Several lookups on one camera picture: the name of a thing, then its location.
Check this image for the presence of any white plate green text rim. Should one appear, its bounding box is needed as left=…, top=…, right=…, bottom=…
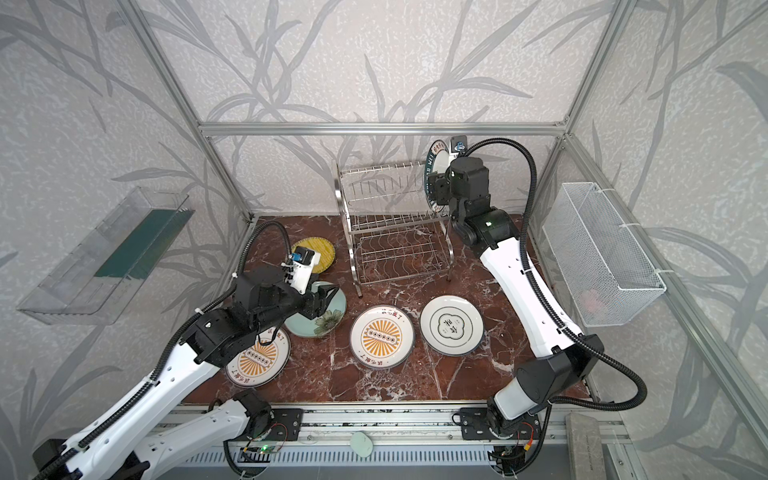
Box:
left=423, top=140, right=451, bottom=216

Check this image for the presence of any white plate black quatrefoil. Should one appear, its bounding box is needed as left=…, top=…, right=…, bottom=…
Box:
left=419, top=295, right=485, bottom=357

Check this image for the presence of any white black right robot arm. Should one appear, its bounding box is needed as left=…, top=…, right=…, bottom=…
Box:
left=423, top=136, right=648, bottom=436

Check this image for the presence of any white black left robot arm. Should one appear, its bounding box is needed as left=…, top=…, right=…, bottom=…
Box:
left=33, top=220, right=339, bottom=479

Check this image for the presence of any stainless steel dish rack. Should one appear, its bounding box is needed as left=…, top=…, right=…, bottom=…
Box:
left=334, top=161, right=455, bottom=296

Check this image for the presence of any light green flower plate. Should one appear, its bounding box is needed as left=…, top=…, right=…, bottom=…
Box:
left=283, top=281, right=347, bottom=338

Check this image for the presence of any yellow ribbed plate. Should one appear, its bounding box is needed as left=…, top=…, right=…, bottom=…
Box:
left=292, top=237, right=336, bottom=274

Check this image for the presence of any orange sunburst plate left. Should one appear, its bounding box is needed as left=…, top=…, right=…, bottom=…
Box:
left=225, top=328, right=291, bottom=388

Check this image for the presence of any orange sunburst plate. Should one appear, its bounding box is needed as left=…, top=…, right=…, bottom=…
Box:
left=225, top=328, right=291, bottom=388
left=350, top=305, right=415, bottom=370

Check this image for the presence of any orange sunburst plate centre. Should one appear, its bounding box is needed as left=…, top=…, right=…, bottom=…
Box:
left=350, top=305, right=415, bottom=370

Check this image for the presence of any pale green oval puck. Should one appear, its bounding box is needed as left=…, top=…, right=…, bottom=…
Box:
left=349, top=432, right=374, bottom=459

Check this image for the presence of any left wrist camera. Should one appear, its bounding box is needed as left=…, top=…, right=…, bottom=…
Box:
left=281, top=246, right=322, bottom=295

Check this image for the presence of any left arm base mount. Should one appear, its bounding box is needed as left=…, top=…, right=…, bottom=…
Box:
left=243, top=408, right=304, bottom=442

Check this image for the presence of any white wire mesh basket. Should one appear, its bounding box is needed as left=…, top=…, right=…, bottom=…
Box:
left=543, top=182, right=666, bottom=327

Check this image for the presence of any clear plastic wall shelf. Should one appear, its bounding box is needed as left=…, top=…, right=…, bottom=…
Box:
left=17, top=187, right=195, bottom=326

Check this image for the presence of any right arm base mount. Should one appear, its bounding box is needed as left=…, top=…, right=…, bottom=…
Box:
left=451, top=407, right=541, bottom=443

